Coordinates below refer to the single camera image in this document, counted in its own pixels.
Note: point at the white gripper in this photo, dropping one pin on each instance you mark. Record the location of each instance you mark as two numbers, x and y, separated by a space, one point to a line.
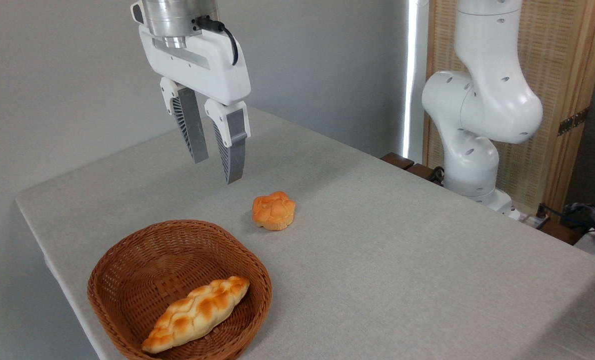
212 70

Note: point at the long braided bread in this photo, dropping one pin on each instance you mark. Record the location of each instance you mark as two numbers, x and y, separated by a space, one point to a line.
197 312

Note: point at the round flower-shaped bread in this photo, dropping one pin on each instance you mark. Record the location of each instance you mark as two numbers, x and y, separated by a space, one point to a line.
273 210

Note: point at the brown wicker basket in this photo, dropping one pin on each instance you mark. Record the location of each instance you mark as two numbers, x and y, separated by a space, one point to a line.
127 280

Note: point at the dark brown wooden block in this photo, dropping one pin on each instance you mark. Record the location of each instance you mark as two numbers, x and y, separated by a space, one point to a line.
397 160
420 171

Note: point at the wooden rattan folding screen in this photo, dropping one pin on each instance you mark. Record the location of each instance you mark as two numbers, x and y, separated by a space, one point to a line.
562 60

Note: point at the white power strip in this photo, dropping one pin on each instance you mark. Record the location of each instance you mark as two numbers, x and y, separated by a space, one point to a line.
530 219

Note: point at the brown wooden board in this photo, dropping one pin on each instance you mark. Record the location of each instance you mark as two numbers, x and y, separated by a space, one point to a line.
560 232

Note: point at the brass screen hinge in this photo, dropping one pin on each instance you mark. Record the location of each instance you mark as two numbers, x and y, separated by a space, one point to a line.
572 121

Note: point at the grey tablecloth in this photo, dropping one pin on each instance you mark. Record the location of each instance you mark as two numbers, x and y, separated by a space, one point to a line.
402 260

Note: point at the small white camera box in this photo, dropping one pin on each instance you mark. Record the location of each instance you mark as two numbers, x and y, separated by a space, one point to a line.
137 12

